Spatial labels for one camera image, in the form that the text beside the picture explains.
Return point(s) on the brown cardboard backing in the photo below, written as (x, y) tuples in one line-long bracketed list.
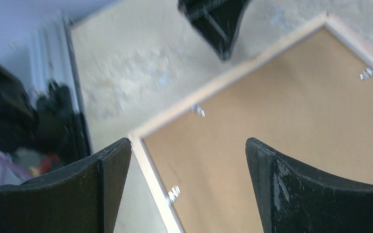
[(308, 103)]

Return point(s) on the white wooden picture frame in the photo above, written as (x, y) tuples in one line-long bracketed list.
[(361, 47)]

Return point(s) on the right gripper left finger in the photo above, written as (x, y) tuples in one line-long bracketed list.
[(83, 197)]

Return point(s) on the small metal frame clip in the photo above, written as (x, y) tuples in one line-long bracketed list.
[(197, 109)]

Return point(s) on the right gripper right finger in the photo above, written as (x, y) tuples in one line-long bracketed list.
[(294, 197)]

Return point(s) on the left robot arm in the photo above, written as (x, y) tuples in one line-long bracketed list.
[(18, 117)]

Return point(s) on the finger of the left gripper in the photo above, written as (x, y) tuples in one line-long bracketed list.
[(217, 21)]

